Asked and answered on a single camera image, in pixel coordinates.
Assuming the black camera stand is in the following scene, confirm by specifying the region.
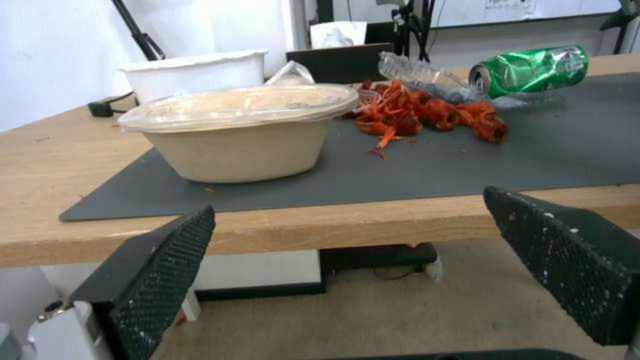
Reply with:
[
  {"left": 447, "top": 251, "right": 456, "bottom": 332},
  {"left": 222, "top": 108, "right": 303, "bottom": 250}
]
[{"left": 389, "top": 0, "right": 440, "bottom": 64}]

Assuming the wooden table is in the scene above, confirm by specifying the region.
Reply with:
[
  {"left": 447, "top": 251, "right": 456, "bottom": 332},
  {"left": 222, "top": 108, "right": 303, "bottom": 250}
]
[{"left": 0, "top": 52, "right": 640, "bottom": 269}]

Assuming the black box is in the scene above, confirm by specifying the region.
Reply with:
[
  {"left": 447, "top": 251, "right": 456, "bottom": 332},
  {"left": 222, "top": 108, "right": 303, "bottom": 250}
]
[{"left": 285, "top": 42, "right": 395, "bottom": 85}]

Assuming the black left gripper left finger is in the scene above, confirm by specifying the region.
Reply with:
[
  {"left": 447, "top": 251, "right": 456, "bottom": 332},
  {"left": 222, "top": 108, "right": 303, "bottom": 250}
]
[{"left": 29, "top": 204, "right": 217, "bottom": 360}]

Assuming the black power adapter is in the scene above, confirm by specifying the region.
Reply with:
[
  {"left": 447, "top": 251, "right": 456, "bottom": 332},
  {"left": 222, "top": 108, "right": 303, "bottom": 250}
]
[{"left": 87, "top": 92, "right": 139, "bottom": 118}]

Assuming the clear plastic bag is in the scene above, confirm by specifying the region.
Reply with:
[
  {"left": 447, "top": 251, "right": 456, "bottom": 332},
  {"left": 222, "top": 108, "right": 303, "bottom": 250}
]
[{"left": 264, "top": 61, "right": 317, "bottom": 87}]

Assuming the crushed clear plastic bottle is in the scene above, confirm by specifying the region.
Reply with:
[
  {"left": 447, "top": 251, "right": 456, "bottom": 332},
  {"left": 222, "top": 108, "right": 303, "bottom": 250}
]
[{"left": 377, "top": 51, "right": 489, "bottom": 104}]

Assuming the pile of red crayfish shells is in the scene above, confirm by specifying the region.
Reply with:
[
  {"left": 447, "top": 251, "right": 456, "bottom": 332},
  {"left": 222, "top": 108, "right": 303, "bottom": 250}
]
[{"left": 342, "top": 79, "right": 510, "bottom": 161}]

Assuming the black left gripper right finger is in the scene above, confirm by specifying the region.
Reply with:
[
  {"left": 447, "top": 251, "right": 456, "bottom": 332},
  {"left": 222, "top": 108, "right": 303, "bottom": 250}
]
[{"left": 482, "top": 185, "right": 640, "bottom": 347}]

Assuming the white tissue pack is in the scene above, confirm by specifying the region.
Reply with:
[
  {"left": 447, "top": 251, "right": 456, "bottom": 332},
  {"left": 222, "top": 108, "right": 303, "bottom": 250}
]
[{"left": 309, "top": 21, "right": 369, "bottom": 49}]

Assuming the crushed green drink can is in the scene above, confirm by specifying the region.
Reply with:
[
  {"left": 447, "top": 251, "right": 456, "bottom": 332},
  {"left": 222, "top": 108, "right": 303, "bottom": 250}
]
[{"left": 468, "top": 45, "right": 590, "bottom": 101}]

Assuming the dark grey table mat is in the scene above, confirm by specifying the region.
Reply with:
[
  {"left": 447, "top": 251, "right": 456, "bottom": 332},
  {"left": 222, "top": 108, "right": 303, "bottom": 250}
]
[{"left": 58, "top": 72, "right": 640, "bottom": 223}]

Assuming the beige disposable takeout bowl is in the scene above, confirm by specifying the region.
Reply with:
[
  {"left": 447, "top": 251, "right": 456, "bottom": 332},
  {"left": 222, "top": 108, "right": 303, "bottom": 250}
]
[{"left": 141, "top": 116, "right": 333, "bottom": 184}]

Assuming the white plastic bin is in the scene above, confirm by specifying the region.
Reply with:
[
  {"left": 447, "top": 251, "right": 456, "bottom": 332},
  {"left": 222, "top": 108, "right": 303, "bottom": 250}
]
[{"left": 118, "top": 49, "right": 269, "bottom": 105}]

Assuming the whiteboard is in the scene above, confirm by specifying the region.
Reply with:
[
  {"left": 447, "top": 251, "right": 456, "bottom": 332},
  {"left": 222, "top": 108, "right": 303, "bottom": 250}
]
[{"left": 429, "top": 0, "right": 626, "bottom": 29}]

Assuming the black tripod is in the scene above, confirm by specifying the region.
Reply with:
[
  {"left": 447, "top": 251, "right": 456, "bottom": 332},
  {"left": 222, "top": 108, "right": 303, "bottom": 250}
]
[{"left": 111, "top": 0, "right": 166, "bottom": 62}]

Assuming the clear plastic bowl lid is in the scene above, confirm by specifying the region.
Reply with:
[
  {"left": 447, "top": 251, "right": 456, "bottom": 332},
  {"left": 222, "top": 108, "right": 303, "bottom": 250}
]
[{"left": 117, "top": 84, "right": 361, "bottom": 133}]

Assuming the black table leg frame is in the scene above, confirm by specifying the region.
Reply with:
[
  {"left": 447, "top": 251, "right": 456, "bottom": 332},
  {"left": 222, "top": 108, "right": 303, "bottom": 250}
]
[{"left": 192, "top": 242, "right": 444, "bottom": 303}]

